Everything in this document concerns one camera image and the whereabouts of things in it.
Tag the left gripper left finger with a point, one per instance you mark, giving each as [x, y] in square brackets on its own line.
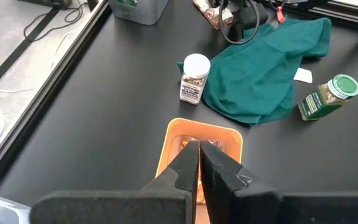
[166, 205]

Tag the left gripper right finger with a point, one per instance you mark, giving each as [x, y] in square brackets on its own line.
[228, 199]

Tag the clear spice packet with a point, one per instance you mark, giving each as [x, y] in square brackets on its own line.
[213, 14]
[219, 143]

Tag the orange plastic bin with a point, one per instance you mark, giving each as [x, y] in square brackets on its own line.
[204, 126]

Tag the white-lidded spice jar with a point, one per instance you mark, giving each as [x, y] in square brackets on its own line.
[194, 84]

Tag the green cloth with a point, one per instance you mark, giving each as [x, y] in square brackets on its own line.
[253, 77]

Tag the white card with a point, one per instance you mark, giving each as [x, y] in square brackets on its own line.
[303, 75]

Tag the red tag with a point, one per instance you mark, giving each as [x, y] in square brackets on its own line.
[280, 15]

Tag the black table frame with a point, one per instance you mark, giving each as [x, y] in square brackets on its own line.
[40, 104]

